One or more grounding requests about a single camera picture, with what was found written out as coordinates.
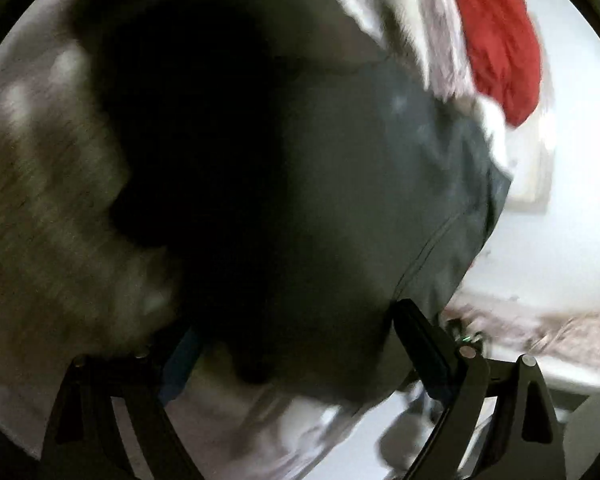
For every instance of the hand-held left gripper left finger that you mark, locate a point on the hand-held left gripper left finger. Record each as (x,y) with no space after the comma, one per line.
(180,365)

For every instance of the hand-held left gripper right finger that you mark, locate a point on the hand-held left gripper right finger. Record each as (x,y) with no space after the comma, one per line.
(420,345)

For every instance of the black leather jacket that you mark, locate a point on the black leather jacket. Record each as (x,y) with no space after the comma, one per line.
(280,185)

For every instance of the brown grey blurred cloth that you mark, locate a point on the brown grey blurred cloth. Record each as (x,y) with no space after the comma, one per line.
(40,210)

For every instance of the red quilt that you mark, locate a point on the red quilt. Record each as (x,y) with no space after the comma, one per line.
(500,45)

